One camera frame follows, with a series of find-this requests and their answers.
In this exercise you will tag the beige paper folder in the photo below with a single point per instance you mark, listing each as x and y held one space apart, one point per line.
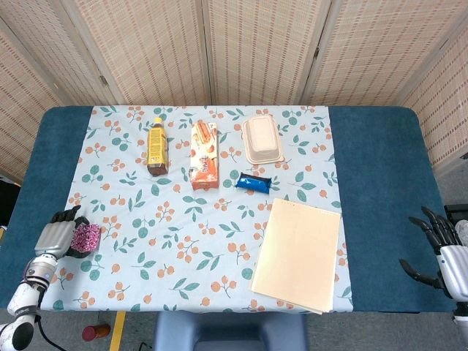
296 256

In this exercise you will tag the black floor object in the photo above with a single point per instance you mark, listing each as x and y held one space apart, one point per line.
7 201

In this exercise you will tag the orange biscuit box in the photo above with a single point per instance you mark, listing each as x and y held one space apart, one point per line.
204 161

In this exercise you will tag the black box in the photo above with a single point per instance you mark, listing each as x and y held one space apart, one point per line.
457 210

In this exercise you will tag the white shoe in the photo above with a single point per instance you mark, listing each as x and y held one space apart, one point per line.
463 228

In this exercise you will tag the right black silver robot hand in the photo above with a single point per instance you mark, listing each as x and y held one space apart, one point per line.
453 270

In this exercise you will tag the floral light blue tablecloth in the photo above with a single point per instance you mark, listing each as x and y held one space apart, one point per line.
109 175

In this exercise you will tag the woven bamboo folding screen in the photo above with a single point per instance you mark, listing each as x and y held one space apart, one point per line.
256 51

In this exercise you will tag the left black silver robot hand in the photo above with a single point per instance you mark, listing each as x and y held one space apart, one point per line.
55 237

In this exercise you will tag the yellow floor tape strip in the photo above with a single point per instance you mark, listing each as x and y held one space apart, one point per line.
117 331

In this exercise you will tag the red cylindrical can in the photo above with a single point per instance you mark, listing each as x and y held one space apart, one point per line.
96 332

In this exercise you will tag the blue snack packet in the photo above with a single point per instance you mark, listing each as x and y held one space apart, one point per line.
252 182

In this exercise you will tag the brass screen hinge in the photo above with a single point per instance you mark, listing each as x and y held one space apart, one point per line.
104 79
316 51

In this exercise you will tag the dark blue table cover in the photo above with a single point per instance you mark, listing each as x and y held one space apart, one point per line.
384 183

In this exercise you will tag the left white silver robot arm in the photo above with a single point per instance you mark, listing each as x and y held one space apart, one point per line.
22 311

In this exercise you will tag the blue padded seat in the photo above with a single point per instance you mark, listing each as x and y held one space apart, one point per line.
175 329

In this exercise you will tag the beige plastic food container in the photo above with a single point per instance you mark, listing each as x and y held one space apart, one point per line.
262 137

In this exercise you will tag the tea bottle with yellow label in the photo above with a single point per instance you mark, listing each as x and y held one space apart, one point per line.
157 146

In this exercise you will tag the pink patterned pouch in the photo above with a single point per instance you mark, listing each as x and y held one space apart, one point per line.
86 237

